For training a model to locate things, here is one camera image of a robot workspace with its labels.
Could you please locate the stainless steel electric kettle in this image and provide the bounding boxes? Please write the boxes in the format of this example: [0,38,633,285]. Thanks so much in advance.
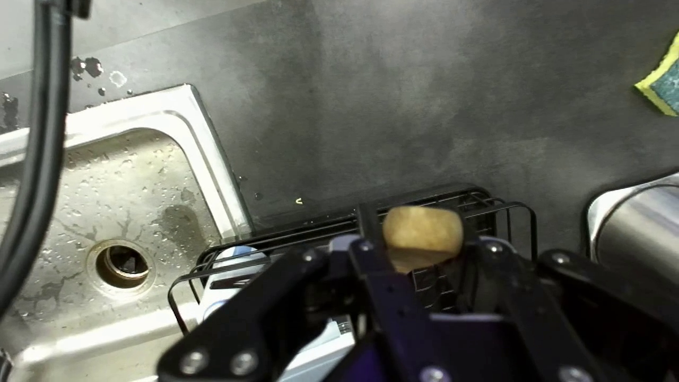
[585,171,679,286]

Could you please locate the green yellow sponge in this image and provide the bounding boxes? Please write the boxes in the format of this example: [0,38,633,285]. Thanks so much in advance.
[635,32,679,116]

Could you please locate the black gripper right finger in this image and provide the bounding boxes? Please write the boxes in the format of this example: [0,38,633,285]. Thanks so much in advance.
[458,235,679,382]

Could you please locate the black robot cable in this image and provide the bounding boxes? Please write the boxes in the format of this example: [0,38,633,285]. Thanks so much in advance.
[0,0,93,316]

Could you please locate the stainless steel sink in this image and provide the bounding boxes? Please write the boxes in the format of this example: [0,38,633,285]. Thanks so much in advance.
[0,84,250,382]

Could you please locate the black dish drying rack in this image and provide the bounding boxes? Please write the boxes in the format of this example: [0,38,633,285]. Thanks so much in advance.
[165,185,540,382]

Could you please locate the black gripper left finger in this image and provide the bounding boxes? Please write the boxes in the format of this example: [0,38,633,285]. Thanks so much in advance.
[158,207,433,382]

